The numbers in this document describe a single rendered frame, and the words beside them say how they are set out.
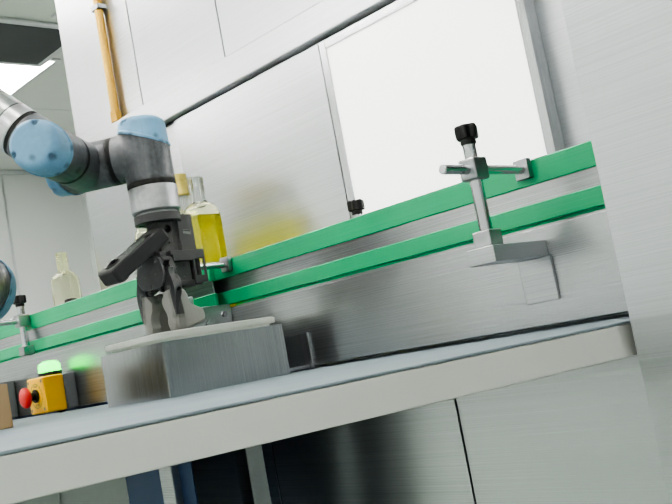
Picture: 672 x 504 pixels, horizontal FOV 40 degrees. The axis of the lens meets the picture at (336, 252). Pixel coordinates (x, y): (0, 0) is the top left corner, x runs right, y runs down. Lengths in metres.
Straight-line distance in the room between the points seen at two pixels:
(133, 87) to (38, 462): 1.67
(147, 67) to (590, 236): 1.32
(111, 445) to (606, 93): 0.57
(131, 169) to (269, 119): 0.44
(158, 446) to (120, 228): 1.65
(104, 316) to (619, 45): 1.19
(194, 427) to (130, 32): 1.67
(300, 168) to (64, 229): 6.71
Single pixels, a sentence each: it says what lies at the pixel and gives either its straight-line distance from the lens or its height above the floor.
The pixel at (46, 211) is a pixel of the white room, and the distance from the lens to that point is 8.35.
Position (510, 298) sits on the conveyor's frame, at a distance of 1.22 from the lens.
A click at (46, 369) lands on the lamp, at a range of 1.91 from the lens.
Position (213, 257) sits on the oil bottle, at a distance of 1.74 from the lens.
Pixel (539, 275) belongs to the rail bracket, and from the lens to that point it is 1.19.
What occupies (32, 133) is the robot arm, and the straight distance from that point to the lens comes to 1.36.
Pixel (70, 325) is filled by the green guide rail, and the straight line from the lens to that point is 1.96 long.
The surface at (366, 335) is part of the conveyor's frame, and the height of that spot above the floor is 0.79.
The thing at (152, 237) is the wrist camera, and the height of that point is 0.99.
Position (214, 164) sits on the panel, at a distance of 1.95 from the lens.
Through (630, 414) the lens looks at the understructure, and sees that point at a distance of 1.40.
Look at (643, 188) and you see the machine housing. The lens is 0.93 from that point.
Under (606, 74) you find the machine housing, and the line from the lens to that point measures 0.96.
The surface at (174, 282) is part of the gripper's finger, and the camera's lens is 1.39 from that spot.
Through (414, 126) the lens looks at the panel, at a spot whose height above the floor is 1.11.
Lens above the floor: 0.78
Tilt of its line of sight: 6 degrees up
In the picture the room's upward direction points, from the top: 11 degrees counter-clockwise
